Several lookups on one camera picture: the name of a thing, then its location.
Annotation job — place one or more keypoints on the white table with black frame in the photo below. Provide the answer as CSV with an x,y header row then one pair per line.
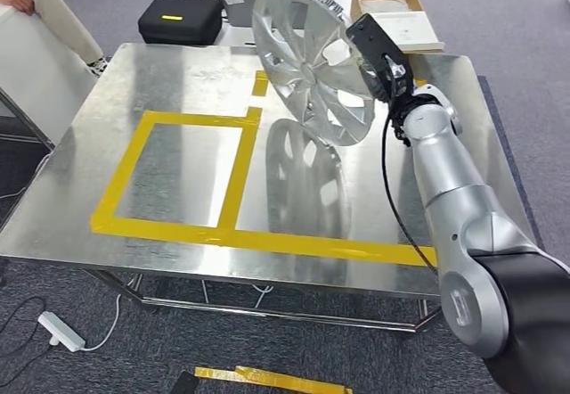
x,y
40,78

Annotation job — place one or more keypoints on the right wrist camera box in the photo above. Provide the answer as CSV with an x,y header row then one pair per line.
x,y
374,43

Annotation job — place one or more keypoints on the black carrying case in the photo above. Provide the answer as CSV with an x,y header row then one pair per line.
x,y
178,22

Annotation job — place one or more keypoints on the stainless steel workbench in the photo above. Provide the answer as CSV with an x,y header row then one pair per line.
x,y
133,84

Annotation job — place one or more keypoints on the white power strip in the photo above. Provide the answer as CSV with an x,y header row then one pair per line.
x,y
62,332

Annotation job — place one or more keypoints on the black robot foot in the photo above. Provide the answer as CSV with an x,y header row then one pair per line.
x,y
185,384

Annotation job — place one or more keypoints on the white flat box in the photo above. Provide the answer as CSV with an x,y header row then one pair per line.
x,y
414,31

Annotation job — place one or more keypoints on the person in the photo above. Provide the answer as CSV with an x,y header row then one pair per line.
x,y
58,19

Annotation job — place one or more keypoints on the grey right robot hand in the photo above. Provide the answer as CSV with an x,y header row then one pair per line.
x,y
372,78

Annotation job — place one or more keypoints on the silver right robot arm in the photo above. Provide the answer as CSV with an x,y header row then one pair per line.
x,y
454,173

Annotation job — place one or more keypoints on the silver plastic wheel cover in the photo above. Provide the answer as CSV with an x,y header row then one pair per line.
x,y
311,66

